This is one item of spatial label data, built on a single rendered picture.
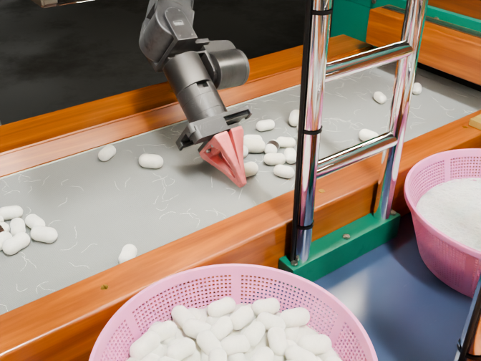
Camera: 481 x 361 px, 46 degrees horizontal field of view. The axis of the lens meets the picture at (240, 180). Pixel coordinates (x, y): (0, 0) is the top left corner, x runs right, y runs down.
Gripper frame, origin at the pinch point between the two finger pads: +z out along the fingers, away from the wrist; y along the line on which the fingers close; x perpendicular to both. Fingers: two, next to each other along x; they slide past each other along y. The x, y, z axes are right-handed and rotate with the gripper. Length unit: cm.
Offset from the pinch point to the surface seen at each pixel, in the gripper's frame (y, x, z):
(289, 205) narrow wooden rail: 1.2, -6.3, 6.6
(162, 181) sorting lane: -7.6, 7.4, -5.5
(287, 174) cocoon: 7.3, -0.4, 1.8
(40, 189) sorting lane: -22.6, 12.9, -11.9
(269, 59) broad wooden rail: 31.4, 20.7, -25.5
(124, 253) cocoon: -20.0, -2.7, 3.6
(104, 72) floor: 73, 203, -123
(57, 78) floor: 50, 208, -128
